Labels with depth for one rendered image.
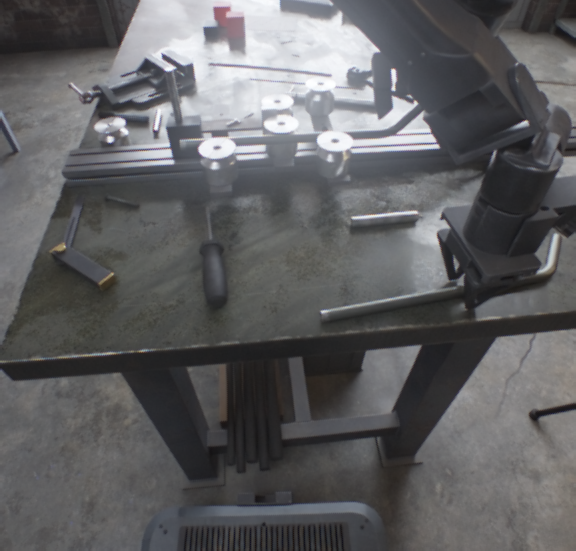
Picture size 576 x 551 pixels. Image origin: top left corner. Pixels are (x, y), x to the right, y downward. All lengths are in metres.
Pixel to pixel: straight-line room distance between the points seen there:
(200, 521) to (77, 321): 0.63
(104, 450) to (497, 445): 1.17
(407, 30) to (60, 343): 0.47
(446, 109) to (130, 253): 0.42
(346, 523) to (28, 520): 0.87
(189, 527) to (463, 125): 0.93
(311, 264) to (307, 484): 0.88
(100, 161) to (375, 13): 0.51
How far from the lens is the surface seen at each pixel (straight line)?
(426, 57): 0.37
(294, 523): 1.05
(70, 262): 0.61
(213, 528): 1.06
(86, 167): 0.74
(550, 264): 0.64
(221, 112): 0.79
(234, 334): 0.50
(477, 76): 0.38
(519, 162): 0.42
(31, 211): 2.30
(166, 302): 0.54
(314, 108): 0.76
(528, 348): 1.72
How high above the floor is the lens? 1.30
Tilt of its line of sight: 48 degrees down
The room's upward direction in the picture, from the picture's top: straight up
